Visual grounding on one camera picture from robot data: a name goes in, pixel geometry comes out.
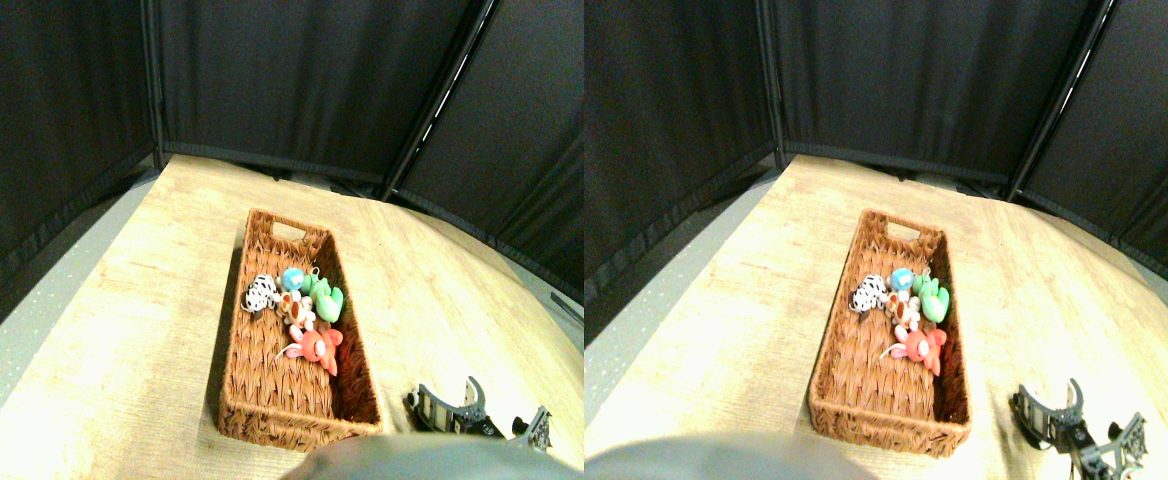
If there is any red toy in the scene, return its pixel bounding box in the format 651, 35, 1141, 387
881, 324, 949, 377
276, 323, 345, 377

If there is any brown wicker basket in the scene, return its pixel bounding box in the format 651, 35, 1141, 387
808, 209, 973, 459
218, 208, 384, 452

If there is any black curtain stand foot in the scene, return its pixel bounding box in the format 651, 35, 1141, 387
549, 290, 584, 327

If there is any orange and white toy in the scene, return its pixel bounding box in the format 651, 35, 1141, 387
886, 292, 924, 331
277, 291, 317, 331

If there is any black curtain stand pole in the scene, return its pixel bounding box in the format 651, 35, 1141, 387
142, 0, 168, 169
378, 0, 501, 201
1002, 0, 1119, 201
755, 0, 786, 169

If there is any black and white spotted toy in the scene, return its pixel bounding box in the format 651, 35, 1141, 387
242, 274, 282, 316
850, 274, 890, 316

